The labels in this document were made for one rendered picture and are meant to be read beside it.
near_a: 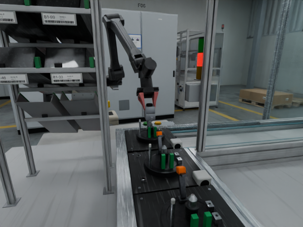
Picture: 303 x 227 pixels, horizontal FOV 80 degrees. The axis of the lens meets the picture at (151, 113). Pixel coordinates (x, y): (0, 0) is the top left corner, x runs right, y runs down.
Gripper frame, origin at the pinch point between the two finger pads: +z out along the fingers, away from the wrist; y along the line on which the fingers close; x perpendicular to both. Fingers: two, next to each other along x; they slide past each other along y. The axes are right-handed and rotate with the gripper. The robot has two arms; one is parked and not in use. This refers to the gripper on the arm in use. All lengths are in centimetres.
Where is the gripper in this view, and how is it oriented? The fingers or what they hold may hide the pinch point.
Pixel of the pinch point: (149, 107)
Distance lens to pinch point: 84.0
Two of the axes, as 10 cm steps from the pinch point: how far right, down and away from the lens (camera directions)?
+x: -1.5, 3.5, 9.2
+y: 9.8, -0.6, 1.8
